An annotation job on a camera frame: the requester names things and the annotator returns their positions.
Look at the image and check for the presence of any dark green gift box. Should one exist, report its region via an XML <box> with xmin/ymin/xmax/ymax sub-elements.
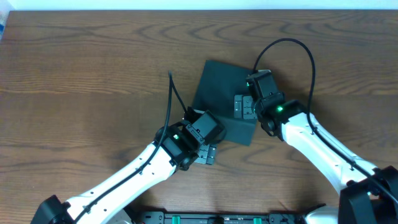
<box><xmin>192</xmin><ymin>60</ymin><xmax>257</xmax><ymax>146</ymax></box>

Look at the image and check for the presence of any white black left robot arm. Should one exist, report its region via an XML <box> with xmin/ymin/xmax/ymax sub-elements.
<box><xmin>32</xmin><ymin>122</ymin><xmax>223</xmax><ymax>223</ymax></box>

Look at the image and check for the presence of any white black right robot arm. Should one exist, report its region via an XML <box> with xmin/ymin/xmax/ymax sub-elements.
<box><xmin>234</xmin><ymin>93</ymin><xmax>397</xmax><ymax>223</ymax></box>

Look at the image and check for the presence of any white blue object at edge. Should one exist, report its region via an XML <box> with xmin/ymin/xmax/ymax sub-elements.
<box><xmin>0</xmin><ymin>9</ymin><xmax>9</xmax><ymax>40</ymax></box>

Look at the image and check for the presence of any black mounting rail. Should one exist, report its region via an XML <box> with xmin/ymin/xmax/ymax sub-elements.
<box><xmin>132</xmin><ymin>212</ymin><xmax>306</xmax><ymax>224</ymax></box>

